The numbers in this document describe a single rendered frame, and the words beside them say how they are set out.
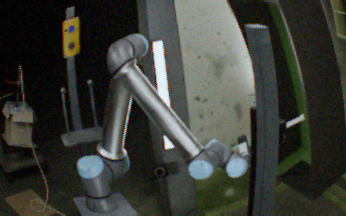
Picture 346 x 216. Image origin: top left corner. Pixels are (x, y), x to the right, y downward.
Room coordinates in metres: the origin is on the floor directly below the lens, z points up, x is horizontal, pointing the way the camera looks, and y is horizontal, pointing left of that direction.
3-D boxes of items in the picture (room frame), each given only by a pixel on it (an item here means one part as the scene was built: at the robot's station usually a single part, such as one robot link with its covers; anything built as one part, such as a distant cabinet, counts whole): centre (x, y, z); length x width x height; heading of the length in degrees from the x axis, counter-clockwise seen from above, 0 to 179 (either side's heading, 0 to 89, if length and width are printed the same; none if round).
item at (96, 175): (2.28, 0.42, 0.83); 0.17 x 0.15 x 0.18; 152
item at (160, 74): (3.07, 0.05, 0.96); 0.06 x 0.02 x 0.63; 109
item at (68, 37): (3.09, 0.59, 1.42); 0.12 x 0.06 x 0.26; 109
